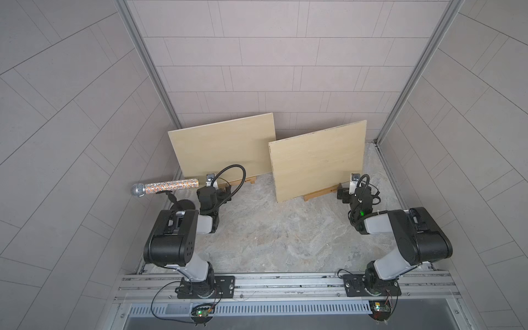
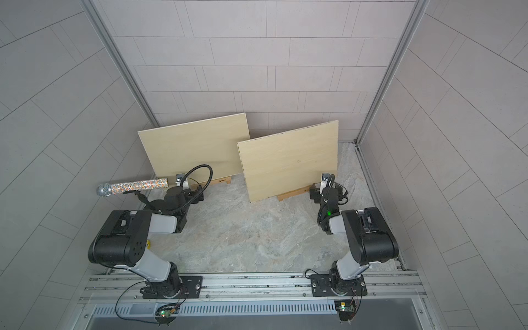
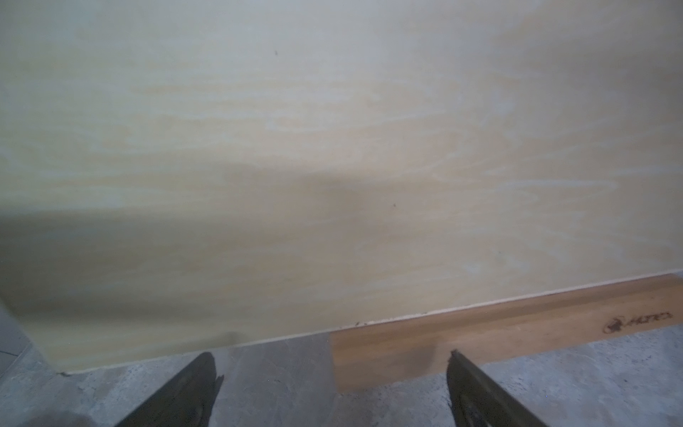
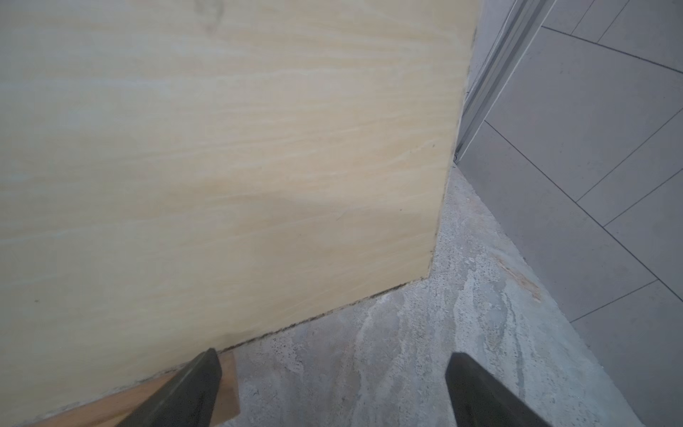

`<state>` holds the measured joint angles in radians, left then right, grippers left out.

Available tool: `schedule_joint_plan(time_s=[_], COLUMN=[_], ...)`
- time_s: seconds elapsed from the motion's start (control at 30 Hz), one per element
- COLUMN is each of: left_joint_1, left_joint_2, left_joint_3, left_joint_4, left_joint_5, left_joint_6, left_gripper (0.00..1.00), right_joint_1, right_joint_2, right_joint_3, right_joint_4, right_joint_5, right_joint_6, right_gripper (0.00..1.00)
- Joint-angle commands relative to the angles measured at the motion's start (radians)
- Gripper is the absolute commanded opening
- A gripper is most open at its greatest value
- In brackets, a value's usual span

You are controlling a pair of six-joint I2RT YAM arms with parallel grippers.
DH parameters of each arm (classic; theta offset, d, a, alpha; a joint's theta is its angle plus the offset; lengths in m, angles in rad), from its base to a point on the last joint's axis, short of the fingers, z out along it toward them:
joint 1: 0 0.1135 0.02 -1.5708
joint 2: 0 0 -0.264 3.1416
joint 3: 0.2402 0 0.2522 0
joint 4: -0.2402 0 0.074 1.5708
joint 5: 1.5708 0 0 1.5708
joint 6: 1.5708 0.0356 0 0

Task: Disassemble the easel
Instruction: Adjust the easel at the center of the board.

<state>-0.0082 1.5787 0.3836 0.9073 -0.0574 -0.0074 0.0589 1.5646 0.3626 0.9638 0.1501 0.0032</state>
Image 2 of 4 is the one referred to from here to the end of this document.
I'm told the wooden easel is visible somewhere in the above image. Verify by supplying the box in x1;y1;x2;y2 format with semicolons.
276;184;316;202
188;177;232;190

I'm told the plywood board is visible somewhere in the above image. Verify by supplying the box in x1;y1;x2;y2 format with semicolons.
237;120;339;202
138;113;250;180

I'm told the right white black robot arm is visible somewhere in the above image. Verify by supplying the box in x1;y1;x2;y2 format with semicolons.
309;184;399;297

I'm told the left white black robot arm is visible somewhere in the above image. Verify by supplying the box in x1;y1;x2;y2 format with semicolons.
88;185;204;299

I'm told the glitter microphone on stand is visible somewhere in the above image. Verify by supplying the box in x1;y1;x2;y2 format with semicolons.
96;178;169;197

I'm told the right green circuit board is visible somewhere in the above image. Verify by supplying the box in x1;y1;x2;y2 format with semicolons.
334;300;358;322

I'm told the green circuit board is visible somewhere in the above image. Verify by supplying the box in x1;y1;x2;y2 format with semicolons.
334;300;358;322
155;304;180;327

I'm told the left green circuit board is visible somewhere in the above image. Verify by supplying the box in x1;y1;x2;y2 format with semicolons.
155;304;180;327

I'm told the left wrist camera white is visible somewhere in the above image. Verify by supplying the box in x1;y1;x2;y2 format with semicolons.
175;173;189;190

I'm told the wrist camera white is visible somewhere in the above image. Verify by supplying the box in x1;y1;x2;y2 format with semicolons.
321;173;335;184
175;173;189;190

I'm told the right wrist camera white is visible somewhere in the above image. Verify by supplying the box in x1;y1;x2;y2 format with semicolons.
321;173;335;184

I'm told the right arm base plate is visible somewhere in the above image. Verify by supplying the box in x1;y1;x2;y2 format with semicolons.
309;274;368;297

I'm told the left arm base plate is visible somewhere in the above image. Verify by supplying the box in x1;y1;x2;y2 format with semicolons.
140;276;203;299

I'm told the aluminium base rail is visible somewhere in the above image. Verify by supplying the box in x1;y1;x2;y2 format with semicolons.
66;271;437;329

